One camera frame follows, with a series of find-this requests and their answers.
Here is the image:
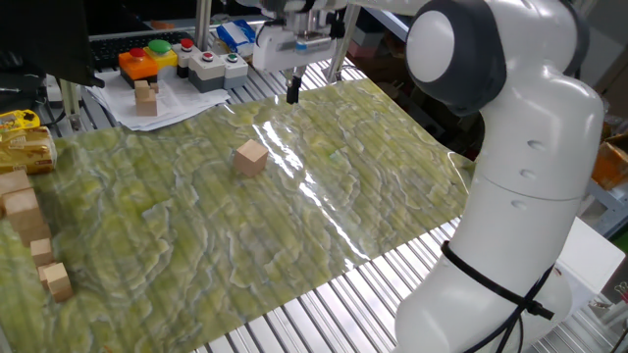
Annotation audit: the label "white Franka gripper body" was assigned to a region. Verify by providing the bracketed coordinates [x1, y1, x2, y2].
[251, 24, 340, 74]

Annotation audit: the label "wooden cube block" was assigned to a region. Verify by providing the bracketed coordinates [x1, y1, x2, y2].
[232, 138, 270, 178]

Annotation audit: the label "large wooden block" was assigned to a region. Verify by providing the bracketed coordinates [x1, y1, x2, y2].
[2, 187, 45, 231]
[0, 169, 33, 197]

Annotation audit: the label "small wooden block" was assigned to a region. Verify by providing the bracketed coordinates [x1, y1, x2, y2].
[29, 237, 55, 268]
[43, 263, 75, 304]
[37, 262, 58, 290]

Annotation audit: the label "grey box green button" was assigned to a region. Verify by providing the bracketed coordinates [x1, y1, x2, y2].
[219, 52, 250, 90]

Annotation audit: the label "blue white package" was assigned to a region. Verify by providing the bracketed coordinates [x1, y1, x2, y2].
[215, 18, 257, 56]

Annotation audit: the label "grey box red button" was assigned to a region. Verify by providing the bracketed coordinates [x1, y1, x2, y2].
[187, 50, 227, 93]

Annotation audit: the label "grey pink box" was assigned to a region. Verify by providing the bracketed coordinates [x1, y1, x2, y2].
[346, 24, 389, 61]

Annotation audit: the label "white black box red button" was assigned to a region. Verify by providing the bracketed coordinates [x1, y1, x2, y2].
[171, 37, 202, 79]

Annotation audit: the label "white paper sheets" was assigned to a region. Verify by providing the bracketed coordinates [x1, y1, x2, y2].
[87, 67, 232, 132]

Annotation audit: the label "yellow box green button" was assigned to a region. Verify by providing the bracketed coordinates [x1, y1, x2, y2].
[142, 38, 179, 71]

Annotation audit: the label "orange box red button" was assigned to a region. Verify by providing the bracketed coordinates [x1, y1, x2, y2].
[118, 47, 159, 83]

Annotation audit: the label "black keyboard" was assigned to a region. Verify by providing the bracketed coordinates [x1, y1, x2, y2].
[89, 30, 197, 73]

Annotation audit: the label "green marble pattern mat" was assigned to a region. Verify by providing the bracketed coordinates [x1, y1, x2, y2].
[0, 77, 476, 353]

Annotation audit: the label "aluminium stand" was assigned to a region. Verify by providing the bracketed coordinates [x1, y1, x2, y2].
[58, 77, 82, 131]

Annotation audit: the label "black monitor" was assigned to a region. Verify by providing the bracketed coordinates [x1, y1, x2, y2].
[0, 0, 105, 89]

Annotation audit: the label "yellow snack package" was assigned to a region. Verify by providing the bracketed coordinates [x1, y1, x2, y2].
[0, 109, 41, 132]

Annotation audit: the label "yellow bread package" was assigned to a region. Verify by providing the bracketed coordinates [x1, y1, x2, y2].
[0, 126, 58, 177]

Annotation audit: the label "orange plastic bag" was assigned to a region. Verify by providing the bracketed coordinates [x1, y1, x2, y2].
[591, 139, 628, 191]

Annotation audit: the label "silver depth camera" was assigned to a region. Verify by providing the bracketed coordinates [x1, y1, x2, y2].
[277, 36, 340, 54]

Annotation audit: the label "aluminium post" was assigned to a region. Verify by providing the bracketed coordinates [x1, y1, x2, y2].
[326, 4, 362, 83]
[194, 0, 213, 52]

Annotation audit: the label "black camera cable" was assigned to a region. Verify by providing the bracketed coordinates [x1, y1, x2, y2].
[440, 239, 556, 353]

